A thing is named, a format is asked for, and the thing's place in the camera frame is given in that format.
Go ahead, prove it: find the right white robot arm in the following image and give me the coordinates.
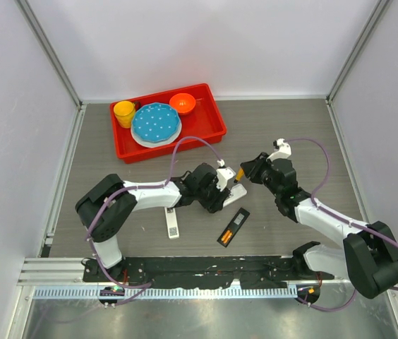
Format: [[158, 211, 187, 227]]
[[241, 153, 398, 299]]

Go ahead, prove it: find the orange bowl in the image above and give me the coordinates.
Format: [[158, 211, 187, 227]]
[[169, 93, 196, 115]]

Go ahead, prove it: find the white slim remote control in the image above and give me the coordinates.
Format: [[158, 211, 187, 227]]
[[164, 208, 179, 239]]

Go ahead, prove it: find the blue dotted plate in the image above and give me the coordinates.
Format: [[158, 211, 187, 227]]
[[131, 102, 181, 127]]

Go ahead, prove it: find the white plate under blue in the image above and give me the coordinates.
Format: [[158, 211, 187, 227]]
[[130, 121, 182, 148]]

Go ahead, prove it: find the purple cable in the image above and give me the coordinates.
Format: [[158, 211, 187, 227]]
[[85, 136, 227, 307], [287, 137, 398, 314]]

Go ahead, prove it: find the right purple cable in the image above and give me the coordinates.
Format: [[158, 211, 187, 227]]
[[287, 137, 398, 314]]

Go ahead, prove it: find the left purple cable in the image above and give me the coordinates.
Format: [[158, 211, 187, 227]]
[[85, 136, 227, 307]]

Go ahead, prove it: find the orange handled screwdriver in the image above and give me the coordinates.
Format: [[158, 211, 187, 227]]
[[234, 168, 245, 184]]

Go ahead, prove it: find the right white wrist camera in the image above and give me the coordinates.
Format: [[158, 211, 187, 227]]
[[267, 138, 292, 162]]

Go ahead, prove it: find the yellow mug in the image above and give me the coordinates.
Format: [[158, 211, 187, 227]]
[[113, 100, 140, 129]]

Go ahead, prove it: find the white slotted cable duct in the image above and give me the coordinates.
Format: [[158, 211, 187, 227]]
[[33, 285, 297, 299]]

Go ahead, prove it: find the red plastic tray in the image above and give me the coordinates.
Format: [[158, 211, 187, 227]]
[[109, 83, 227, 164]]

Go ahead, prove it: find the black open remote control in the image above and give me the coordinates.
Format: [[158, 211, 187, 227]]
[[217, 208, 250, 247]]

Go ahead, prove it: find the orange battery in black remote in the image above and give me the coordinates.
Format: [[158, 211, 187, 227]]
[[221, 230, 231, 244]]

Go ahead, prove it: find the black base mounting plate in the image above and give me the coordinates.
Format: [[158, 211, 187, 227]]
[[81, 256, 334, 290]]

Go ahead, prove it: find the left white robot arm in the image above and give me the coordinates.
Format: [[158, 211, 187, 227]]
[[75, 163, 235, 282]]

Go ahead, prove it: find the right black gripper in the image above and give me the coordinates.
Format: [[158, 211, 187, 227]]
[[241, 152, 282, 197]]

